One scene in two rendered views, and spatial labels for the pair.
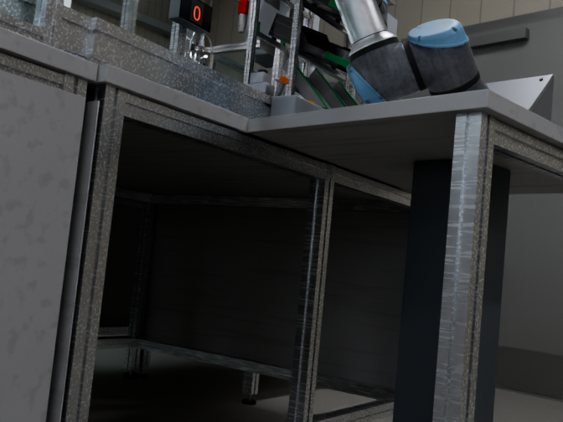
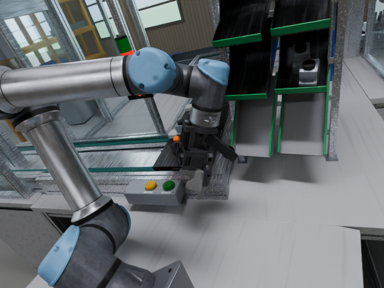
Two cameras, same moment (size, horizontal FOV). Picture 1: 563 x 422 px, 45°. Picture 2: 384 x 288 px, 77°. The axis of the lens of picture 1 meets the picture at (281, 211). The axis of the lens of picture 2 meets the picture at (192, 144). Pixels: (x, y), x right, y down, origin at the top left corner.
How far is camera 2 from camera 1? 2.10 m
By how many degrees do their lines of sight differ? 84
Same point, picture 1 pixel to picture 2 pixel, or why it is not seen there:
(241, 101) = (112, 187)
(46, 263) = not seen: hidden behind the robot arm
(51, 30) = (22, 194)
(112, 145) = (52, 223)
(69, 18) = (32, 180)
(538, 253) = not seen: outside the picture
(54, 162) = (45, 226)
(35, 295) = not seen: hidden behind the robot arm
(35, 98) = (28, 214)
